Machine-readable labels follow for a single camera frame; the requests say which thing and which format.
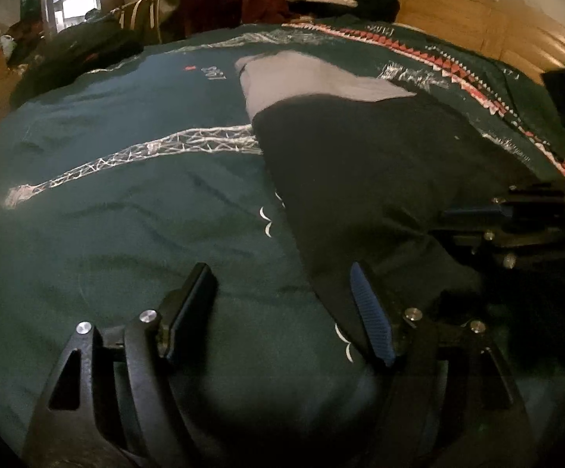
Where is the black clothing heap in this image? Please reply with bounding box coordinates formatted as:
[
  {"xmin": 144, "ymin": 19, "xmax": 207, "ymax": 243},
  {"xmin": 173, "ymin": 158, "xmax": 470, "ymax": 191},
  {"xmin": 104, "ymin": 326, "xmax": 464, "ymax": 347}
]
[{"xmin": 9, "ymin": 19, "xmax": 144, "ymax": 108}]

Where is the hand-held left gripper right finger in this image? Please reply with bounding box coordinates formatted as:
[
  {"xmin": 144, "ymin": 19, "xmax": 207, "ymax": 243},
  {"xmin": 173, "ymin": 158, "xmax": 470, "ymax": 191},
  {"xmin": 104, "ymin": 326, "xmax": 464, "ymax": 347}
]
[{"xmin": 350, "ymin": 261, "xmax": 537, "ymax": 468}]

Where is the wooden headboard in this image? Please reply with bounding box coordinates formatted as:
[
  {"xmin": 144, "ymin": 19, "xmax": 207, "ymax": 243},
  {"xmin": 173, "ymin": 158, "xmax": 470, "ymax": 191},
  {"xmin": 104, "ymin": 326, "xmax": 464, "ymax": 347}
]
[{"xmin": 394, "ymin": 0, "xmax": 565, "ymax": 83}]

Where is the black and grey garment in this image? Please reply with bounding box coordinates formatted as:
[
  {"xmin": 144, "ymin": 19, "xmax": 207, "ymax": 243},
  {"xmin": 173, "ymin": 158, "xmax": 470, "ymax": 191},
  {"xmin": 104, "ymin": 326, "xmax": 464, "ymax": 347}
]
[{"xmin": 234, "ymin": 50, "xmax": 565, "ymax": 366}]

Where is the dark bag with beige straps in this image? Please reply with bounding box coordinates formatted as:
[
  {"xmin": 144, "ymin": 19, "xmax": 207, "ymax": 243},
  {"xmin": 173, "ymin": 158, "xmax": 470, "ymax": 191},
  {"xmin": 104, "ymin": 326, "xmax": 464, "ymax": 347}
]
[{"xmin": 117, "ymin": 0, "xmax": 186, "ymax": 44}]

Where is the green printed bedspread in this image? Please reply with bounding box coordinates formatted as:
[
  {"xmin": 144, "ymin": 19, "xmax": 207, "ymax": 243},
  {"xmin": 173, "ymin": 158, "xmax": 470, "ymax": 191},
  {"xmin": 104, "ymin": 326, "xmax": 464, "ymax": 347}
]
[{"xmin": 0, "ymin": 17, "xmax": 565, "ymax": 454}]

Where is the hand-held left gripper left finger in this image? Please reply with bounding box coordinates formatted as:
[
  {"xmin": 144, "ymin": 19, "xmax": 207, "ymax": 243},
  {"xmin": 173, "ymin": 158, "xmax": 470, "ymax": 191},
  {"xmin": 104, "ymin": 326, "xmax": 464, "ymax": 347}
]
[{"xmin": 21, "ymin": 262, "xmax": 215, "ymax": 468}]

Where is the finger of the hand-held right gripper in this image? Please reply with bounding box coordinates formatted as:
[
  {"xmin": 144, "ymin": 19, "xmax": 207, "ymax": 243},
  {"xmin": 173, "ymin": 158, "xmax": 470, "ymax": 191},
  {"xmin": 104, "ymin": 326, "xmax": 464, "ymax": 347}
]
[
  {"xmin": 451, "ymin": 227, "xmax": 565, "ymax": 274},
  {"xmin": 439, "ymin": 183, "xmax": 565, "ymax": 227}
]

